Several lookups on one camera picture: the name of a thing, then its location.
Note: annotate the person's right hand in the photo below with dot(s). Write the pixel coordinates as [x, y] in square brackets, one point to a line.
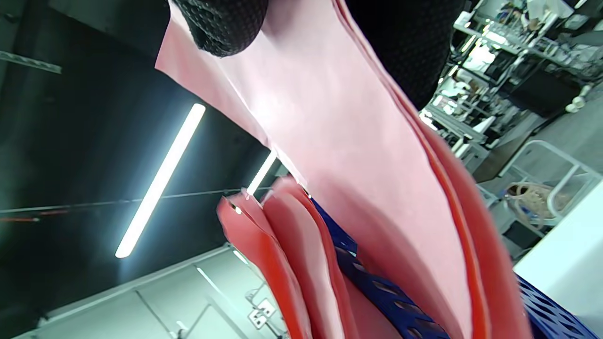
[221, 28]

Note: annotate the ceiling light tube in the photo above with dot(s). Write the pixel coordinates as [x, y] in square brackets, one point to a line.
[160, 181]
[261, 173]

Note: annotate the brown side table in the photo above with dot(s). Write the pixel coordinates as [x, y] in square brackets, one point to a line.
[509, 150]

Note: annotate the blue plastic file basket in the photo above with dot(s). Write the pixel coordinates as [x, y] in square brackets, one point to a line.
[391, 301]

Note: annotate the white metal cart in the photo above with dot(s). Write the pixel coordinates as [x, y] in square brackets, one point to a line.
[541, 143]

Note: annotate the beige handbag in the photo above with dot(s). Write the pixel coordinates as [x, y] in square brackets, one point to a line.
[532, 200]

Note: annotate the white wall socket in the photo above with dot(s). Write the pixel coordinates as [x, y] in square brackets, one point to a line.
[261, 314]

